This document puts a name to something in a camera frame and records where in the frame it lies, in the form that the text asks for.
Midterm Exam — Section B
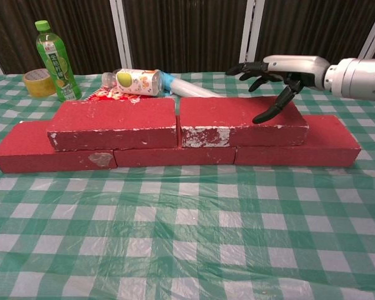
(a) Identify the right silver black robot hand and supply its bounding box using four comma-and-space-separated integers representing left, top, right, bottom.
225, 54, 331, 124

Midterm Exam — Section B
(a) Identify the red brick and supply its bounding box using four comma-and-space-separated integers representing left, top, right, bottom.
46, 98, 179, 153
0, 120, 119, 174
233, 114, 363, 169
112, 145, 238, 168
177, 95, 310, 149

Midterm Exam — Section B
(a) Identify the clear plastic film roll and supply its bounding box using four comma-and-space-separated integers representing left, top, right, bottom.
159, 70, 226, 99

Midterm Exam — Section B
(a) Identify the red spiral notebook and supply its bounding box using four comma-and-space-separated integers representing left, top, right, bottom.
84, 86, 144, 104

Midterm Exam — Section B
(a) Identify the green white checked tablecloth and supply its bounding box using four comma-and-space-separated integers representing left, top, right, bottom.
0, 71, 375, 300

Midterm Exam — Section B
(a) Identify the green tea bottle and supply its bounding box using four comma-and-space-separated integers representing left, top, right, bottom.
34, 20, 83, 103

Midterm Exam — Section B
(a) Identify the yellow packing tape roll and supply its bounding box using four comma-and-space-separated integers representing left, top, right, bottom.
22, 68, 57, 98

